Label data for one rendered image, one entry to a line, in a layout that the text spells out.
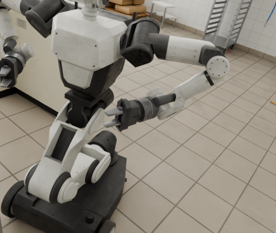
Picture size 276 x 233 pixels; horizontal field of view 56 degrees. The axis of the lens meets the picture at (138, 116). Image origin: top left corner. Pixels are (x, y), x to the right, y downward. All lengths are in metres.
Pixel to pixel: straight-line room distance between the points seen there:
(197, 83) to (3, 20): 0.89
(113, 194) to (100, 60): 0.85
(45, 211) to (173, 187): 0.90
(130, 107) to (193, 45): 0.31
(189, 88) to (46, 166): 0.66
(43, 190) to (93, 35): 0.64
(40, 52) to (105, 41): 1.31
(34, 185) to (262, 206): 1.57
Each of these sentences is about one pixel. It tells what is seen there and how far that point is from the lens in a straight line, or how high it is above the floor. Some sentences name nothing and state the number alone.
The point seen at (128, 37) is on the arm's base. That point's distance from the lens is 1.02.
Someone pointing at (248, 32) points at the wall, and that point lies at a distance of 5.75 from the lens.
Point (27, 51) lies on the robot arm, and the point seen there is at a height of 0.90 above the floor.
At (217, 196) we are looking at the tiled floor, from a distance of 2.03.
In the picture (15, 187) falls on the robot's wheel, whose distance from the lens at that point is 1.57.
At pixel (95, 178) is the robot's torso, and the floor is 0.28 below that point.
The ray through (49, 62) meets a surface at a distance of 2.18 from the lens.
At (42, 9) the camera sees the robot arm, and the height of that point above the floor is 1.10.
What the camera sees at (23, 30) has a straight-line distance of 2.34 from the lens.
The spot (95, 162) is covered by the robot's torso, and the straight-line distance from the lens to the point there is 1.48.
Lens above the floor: 1.37
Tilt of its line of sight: 33 degrees down
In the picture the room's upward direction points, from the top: 12 degrees clockwise
